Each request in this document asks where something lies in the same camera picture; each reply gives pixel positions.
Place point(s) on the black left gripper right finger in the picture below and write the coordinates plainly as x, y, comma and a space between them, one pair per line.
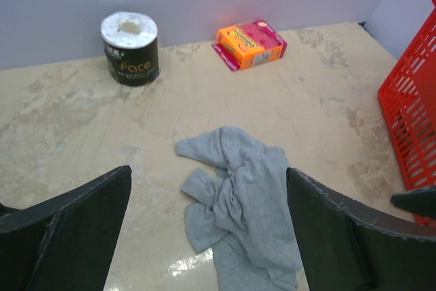
347, 245

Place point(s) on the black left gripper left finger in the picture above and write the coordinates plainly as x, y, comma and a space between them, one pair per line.
66, 242

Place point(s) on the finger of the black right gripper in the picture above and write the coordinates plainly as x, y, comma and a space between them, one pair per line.
419, 201

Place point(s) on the grey sleeveless shirt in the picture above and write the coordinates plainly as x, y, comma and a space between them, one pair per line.
241, 213

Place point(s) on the red plastic basket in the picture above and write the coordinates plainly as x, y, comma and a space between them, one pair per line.
407, 101

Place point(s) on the toilet paper roll black wrapper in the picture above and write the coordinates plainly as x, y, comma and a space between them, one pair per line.
131, 48

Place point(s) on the orange pink snack box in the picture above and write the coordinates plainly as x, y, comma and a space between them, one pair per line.
249, 44

